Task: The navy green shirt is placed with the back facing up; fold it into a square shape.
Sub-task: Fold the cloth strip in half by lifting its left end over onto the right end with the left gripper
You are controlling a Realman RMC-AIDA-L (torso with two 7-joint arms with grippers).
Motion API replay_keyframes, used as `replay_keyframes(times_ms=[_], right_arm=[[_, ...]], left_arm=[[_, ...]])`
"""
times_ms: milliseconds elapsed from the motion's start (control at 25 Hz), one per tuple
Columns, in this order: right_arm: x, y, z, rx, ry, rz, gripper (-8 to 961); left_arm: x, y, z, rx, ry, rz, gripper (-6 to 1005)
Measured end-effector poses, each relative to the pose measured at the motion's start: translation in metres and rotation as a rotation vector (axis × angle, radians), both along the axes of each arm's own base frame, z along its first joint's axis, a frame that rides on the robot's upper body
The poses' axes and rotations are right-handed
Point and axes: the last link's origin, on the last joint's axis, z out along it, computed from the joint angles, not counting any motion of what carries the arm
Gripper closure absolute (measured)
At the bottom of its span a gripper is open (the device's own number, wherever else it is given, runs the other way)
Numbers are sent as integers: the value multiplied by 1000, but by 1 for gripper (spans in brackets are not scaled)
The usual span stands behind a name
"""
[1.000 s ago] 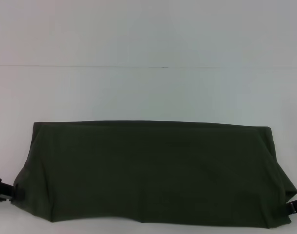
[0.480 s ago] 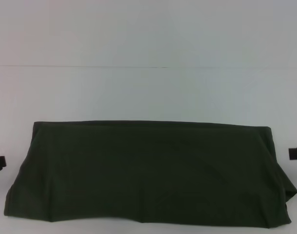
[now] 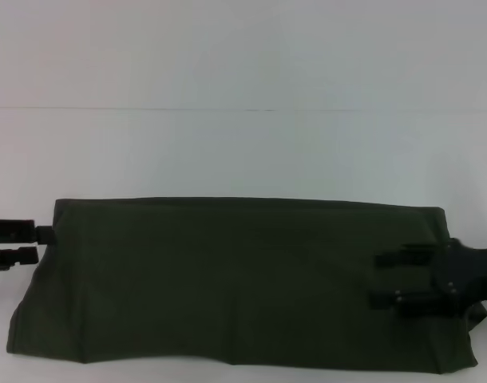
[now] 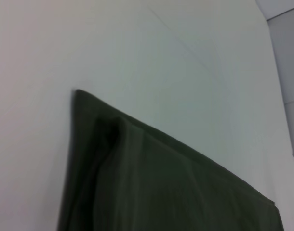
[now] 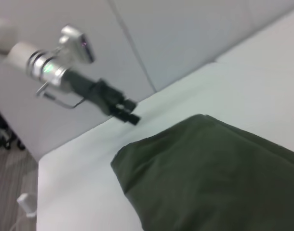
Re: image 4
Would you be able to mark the dark green t-shirt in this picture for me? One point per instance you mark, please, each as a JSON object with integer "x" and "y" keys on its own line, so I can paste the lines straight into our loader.
{"x": 161, "y": 192}

